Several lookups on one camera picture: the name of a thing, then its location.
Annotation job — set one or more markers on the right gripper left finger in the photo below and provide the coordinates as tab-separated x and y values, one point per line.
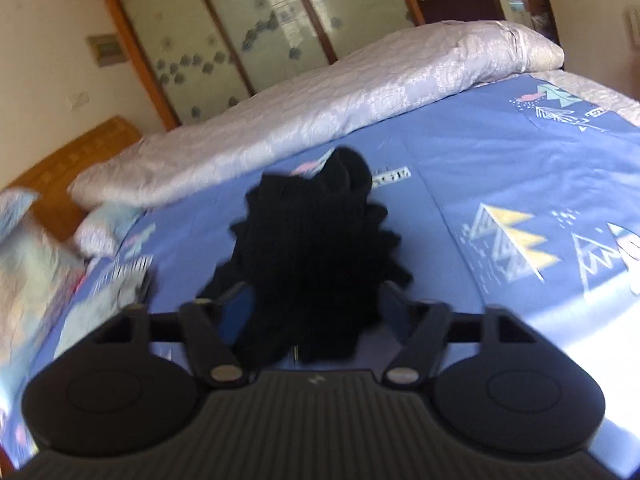
209	327

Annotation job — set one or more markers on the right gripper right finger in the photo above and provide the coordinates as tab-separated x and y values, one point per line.
422	329

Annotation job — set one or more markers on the black pants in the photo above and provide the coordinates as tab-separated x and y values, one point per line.
315	253

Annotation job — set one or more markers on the floral pillow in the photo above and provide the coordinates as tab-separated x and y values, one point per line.
101	233
39	275

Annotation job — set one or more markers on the blue patterned bed sheet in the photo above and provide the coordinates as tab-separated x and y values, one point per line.
508	194

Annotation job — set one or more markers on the wooden headboard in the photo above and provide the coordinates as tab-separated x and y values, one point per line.
51	177

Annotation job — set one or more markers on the lilac quilted duvet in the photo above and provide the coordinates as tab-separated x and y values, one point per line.
401	72

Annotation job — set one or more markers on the wooden glass-door wardrobe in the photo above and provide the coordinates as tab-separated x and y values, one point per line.
197	58

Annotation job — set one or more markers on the wall control panel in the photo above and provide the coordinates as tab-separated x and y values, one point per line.
106	50

